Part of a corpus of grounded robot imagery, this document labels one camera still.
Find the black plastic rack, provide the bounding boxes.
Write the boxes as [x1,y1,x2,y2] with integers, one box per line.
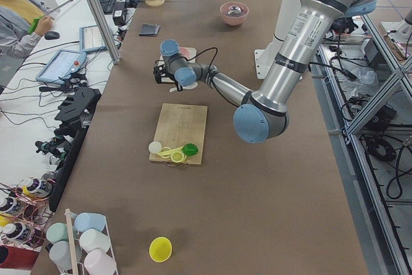
[49,87,102,213]

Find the pale pink cup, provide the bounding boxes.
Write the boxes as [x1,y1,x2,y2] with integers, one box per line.
[84,249,117,275]

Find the white cup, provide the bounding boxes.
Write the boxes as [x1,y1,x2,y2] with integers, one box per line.
[79,229,111,253]

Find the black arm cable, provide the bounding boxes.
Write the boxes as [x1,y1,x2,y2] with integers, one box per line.
[185,46,219,73]

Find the wooden cup rack post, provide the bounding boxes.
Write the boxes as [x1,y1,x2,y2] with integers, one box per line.
[64,209,79,275]

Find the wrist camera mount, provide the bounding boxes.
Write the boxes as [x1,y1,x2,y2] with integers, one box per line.
[153,64,166,84]

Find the aluminium frame post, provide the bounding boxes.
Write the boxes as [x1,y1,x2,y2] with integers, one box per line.
[86,0,121,64]

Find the light blue cup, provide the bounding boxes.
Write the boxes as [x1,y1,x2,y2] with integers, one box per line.
[74,213,106,232]

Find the yellow plastic knife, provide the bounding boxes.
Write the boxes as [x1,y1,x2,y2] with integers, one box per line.
[157,146,183,158]

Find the green lime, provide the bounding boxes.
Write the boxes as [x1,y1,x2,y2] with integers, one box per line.
[182,143,199,156]

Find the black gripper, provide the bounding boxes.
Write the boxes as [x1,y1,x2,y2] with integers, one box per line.
[162,64,176,84]

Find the small pink bowl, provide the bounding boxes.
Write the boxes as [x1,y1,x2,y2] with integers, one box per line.
[179,47,191,59]

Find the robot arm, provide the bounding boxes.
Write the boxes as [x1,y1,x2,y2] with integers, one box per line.
[154,0,377,144]

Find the paint bottles in wire rack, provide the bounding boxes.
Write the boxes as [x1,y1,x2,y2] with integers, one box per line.
[1,177,53,250]

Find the grey green cup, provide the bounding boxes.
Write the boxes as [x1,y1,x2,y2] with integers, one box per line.
[46,223,69,244]

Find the grey folded cloth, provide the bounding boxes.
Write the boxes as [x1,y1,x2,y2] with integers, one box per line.
[139,23,160,37]

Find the seated person in yellow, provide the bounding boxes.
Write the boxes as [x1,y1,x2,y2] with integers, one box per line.
[1,0,55,59]

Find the blue teach pendant tablet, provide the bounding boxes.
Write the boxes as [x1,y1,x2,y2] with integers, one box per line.
[35,50,87,84]

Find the large pink ice bowl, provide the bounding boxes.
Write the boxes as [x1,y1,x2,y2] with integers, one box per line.
[220,1,249,26]

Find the black power adapter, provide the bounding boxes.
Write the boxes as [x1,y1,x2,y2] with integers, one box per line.
[112,1,127,26]

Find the bamboo cutting board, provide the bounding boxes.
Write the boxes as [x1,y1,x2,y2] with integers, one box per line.
[153,103,208,165]

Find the lemon slice upper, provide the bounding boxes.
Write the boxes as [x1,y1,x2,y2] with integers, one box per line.
[170,150,187,164]

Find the black computer mouse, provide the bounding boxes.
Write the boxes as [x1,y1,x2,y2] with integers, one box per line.
[44,31,60,40]

